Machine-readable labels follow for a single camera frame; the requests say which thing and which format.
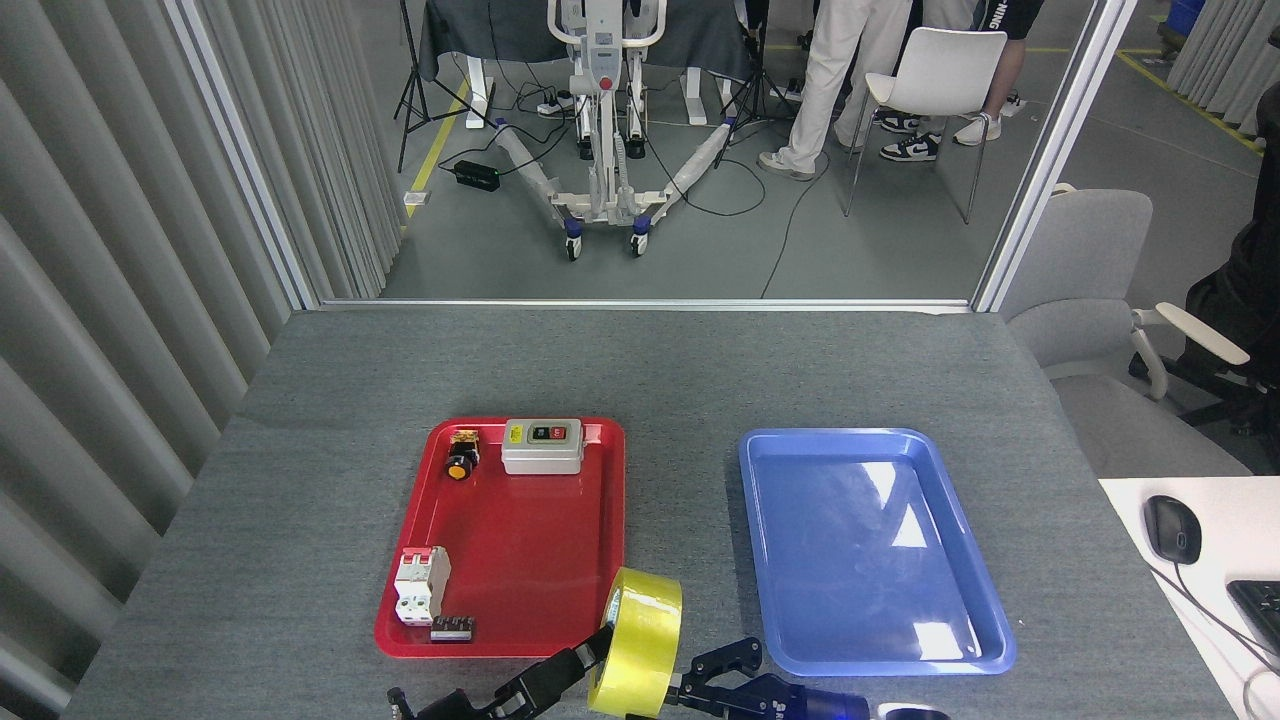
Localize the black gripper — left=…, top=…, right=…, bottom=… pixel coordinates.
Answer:
left=663, top=636, right=874, bottom=720
left=413, top=626, right=615, bottom=720

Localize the yellow tape roll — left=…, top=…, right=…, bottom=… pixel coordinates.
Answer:
left=587, top=567, right=684, bottom=719

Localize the red plastic tray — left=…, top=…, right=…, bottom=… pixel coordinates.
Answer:
left=374, top=417, right=627, bottom=659

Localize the white red circuit breaker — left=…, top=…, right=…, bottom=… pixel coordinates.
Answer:
left=394, top=545, right=453, bottom=626

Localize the blue plastic tray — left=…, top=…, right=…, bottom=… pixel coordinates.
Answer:
left=738, top=428, right=1018, bottom=677

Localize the black computer mouse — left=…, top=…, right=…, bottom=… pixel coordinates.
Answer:
left=1143, top=495, right=1203, bottom=566

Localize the black keyboard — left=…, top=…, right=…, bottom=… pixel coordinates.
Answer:
left=1226, top=580, right=1280, bottom=656

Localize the person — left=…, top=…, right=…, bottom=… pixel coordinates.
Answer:
left=953, top=0, right=1045, bottom=147
left=757, top=0, right=916, bottom=182
left=876, top=0, right=979, bottom=163

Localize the grey office chair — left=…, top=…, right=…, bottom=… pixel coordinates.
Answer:
left=1000, top=185, right=1256, bottom=479

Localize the black tripod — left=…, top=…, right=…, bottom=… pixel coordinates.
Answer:
left=393, top=0, right=498, bottom=173
left=715, top=0, right=801, bottom=168

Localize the grey pleated curtain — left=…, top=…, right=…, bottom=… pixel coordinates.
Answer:
left=0, top=0, right=406, bottom=720
left=1165, top=0, right=1280, bottom=126

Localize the white stand on wheels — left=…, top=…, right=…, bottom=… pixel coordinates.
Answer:
left=495, top=0, right=746, bottom=263

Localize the white plastic chair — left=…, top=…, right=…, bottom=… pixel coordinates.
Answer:
left=843, top=27, right=1009, bottom=225

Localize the black table cloth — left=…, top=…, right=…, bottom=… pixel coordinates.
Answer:
left=418, top=0, right=771, bottom=83

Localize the black garment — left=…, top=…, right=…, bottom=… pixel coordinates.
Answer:
left=1130, top=25, right=1280, bottom=471

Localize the grey push button switch box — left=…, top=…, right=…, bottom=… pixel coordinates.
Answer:
left=501, top=418, right=584, bottom=475

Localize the silver horizontal rail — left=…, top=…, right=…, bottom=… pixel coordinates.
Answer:
left=318, top=297, right=976, bottom=314

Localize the black floor cable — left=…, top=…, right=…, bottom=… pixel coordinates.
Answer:
left=760, top=150, right=831, bottom=299

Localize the black mouse cable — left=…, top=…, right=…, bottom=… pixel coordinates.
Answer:
left=1150, top=560, right=1280, bottom=681

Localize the silver post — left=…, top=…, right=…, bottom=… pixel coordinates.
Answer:
left=972, top=0, right=1141, bottom=313
left=165, top=0, right=321, bottom=311

